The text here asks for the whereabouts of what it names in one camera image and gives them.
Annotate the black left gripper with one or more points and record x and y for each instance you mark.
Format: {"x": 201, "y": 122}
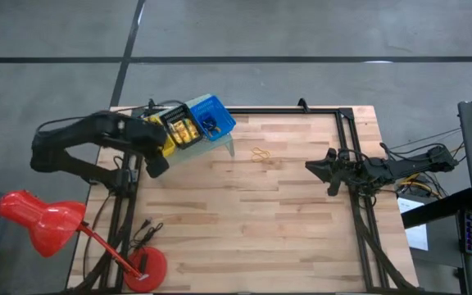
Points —
{"x": 152, "y": 141}

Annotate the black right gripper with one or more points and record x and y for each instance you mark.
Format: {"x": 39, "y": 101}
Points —
{"x": 340, "y": 172}

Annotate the yellow plastic basket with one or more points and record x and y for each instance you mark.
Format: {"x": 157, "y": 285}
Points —
{"x": 169, "y": 147}

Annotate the black plastic basket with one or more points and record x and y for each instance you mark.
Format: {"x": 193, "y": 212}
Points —
{"x": 170, "y": 112}

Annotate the yellow rubber band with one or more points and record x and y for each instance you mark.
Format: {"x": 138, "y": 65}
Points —
{"x": 255, "y": 155}

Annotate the blue plastic basket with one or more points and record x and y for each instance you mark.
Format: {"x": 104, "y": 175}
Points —
{"x": 225, "y": 121}

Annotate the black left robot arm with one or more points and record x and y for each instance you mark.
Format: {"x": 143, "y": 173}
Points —
{"x": 76, "y": 135}

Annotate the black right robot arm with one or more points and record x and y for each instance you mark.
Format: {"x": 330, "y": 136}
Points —
{"x": 400, "y": 168}

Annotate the black desk bar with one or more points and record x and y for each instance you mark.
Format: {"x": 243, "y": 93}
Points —
{"x": 437, "y": 211}

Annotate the pink desk lamp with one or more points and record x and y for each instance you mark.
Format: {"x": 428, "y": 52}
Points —
{"x": 43, "y": 223}

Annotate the green perforated metal shelf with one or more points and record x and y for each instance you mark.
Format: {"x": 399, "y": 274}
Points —
{"x": 203, "y": 149}

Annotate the white paper sheet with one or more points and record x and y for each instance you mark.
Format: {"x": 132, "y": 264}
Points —
{"x": 418, "y": 239}

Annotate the black frame clamp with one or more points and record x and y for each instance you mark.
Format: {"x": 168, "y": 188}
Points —
{"x": 302, "y": 104}
{"x": 151, "y": 103}

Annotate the black aluminium table frame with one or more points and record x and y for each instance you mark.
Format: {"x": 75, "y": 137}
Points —
{"x": 260, "y": 110}

